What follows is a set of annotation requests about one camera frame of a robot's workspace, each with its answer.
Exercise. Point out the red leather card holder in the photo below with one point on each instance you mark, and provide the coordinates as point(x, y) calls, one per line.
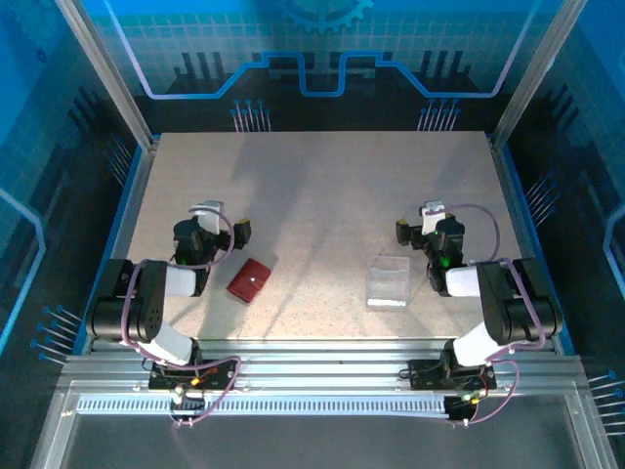
point(249, 281)

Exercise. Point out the clear acrylic card stand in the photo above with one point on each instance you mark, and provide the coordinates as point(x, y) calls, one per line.
point(388, 283)

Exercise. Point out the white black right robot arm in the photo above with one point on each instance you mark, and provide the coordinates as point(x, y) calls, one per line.
point(503, 303)

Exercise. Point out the small black circuit board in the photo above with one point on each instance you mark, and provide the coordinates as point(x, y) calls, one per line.
point(461, 410)
point(188, 404)

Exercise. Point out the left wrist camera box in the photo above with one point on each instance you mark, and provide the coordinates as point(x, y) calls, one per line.
point(210, 220)

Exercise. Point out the aluminium side frame rail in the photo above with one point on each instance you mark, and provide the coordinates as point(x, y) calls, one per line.
point(520, 220)
point(128, 220)

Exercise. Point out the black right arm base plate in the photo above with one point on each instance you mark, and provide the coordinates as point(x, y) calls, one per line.
point(420, 376)

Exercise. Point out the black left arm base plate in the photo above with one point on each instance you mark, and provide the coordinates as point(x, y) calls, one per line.
point(158, 381)

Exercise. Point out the aluminium front frame rail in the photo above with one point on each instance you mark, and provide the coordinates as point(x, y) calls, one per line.
point(317, 366)

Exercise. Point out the aluminium frame post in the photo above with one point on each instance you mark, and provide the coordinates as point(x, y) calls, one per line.
point(115, 83)
point(534, 73)

